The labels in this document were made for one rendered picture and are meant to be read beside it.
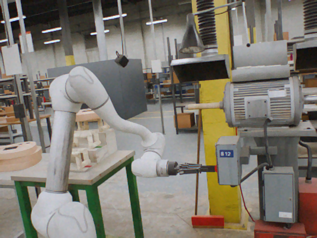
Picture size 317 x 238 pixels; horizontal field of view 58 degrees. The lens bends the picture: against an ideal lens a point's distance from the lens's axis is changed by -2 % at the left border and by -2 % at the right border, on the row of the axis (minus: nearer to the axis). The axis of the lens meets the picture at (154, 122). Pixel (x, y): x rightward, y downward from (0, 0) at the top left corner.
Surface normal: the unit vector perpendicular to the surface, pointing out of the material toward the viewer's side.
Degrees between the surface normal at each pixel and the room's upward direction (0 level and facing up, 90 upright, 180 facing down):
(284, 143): 107
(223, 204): 90
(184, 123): 90
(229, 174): 90
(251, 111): 90
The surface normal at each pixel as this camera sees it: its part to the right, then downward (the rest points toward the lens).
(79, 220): 0.51, -0.33
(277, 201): -0.36, 0.20
